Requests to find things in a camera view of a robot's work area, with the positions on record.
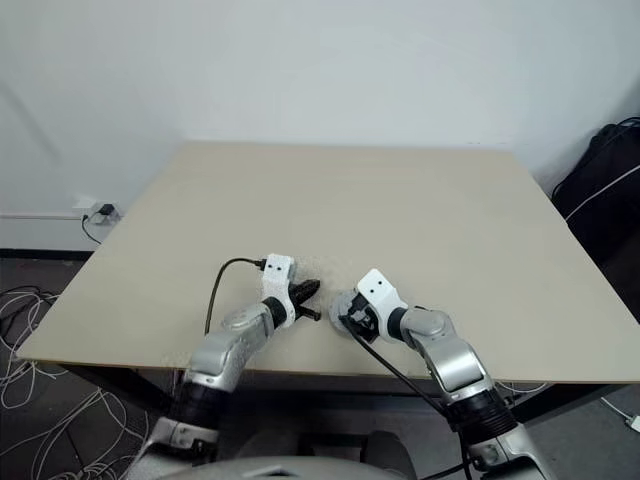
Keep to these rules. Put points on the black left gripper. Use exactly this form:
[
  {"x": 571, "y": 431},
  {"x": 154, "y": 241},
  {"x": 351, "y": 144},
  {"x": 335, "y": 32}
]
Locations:
[{"x": 296, "y": 305}]

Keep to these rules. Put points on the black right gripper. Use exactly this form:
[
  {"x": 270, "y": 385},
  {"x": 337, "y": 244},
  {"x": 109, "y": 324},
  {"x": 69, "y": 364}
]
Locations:
[{"x": 362, "y": 322}]

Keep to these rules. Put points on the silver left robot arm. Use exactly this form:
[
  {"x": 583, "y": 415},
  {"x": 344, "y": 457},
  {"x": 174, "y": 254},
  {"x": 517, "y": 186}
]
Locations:
[{"x": 220, "y": 350}]

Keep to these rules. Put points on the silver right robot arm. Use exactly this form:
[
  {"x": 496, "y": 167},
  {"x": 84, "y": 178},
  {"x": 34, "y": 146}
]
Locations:
[{"x": 450, "y": 350}]

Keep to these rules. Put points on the grey rounded robot torso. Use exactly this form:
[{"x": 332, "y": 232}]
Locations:
[{"x": 305, "y": 462}]

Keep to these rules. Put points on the black bag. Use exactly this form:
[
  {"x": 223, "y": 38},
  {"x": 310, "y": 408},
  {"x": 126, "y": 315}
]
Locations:
[{"x": 605, "y": 190}]

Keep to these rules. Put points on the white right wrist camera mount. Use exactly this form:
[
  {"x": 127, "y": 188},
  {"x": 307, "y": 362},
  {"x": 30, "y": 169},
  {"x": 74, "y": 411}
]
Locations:
[{"x": 380, "y": 292}]

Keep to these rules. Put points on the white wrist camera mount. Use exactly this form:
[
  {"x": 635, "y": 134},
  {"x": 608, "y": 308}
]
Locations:
[
  {"x": 380, "y": 292},
  {"x": 278, "y": 279}
]

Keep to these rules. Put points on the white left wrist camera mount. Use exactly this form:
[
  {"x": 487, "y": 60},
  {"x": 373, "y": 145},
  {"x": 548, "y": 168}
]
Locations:
[{"x": 278, "y": 279}]

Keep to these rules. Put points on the black table frame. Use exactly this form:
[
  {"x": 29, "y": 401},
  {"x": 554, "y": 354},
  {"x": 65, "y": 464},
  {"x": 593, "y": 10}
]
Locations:
[{"x": 125, "y": 385}]

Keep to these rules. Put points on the white wall power socket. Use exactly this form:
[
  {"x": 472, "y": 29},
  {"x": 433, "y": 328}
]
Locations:
[{"x": 87, "y": 204}]

